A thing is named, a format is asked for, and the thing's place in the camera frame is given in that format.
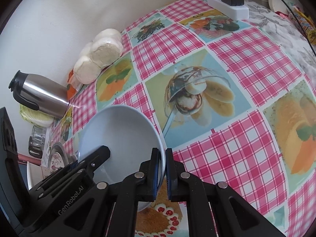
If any white power strip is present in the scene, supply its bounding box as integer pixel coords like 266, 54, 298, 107
207, 0, 249, 20

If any grey floral tablecloth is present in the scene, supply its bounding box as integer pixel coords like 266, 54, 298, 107
245, 0, 315, 86

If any stainless steel thermos jug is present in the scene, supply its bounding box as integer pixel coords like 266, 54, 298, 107
8, 71, 70, 119

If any colourful snack package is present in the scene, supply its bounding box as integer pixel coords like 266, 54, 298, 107
288, 5, 315, 45

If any small white bowl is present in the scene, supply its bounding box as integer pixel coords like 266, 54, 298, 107
78, 104, 167, 213

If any napa cabbage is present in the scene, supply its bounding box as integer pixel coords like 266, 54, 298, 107
19, 104, 54, 127

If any brown glass teapot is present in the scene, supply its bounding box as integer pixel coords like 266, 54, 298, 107
28, 136, 44, 159

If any pink floral plate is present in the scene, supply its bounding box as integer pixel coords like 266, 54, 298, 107
49, 153, 65, 171

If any orange snack packet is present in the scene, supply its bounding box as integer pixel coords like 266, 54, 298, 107
66, 70, 83, 100

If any clear drinking glass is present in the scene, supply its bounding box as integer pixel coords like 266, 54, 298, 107
32, 125, 47, 144

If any large metal basin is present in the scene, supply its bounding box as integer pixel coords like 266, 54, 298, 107
48, 142, 76, 170

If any black cable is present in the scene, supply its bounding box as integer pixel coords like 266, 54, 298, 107
265, 0, 316, 57

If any pink checkered picture tablecloth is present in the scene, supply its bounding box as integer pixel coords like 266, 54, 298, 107
50, 0, 315, 236

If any bag of steamed buns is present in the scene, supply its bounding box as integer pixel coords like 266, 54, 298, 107
73, 28, 124, 85

